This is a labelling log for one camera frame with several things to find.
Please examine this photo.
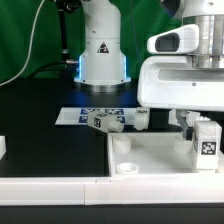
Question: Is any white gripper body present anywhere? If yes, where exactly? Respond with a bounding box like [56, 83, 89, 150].
[137, 24, 224, 112]

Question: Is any white left fence block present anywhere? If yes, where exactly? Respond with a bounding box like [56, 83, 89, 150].
[0, 136, 6, 160]

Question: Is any black cable with connector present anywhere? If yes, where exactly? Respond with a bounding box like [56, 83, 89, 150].
[26, 0, 81, 79]

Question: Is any grey cable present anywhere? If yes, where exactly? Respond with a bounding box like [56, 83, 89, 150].
[0, 0, 47, 86]

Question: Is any white front fence rail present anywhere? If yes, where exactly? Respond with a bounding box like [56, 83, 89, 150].
[0, 174, 224, 206]

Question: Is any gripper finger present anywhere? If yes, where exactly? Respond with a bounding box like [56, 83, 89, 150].
[176, 110, 193, 140]

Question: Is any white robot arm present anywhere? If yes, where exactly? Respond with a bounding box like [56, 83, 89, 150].
[75, 0, 224, 126]

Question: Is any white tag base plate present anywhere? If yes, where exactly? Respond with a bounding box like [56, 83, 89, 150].
[55, 107, 136, 125]

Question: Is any white square tabletop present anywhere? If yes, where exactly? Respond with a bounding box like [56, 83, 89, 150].
[107, 131, 224, 178]

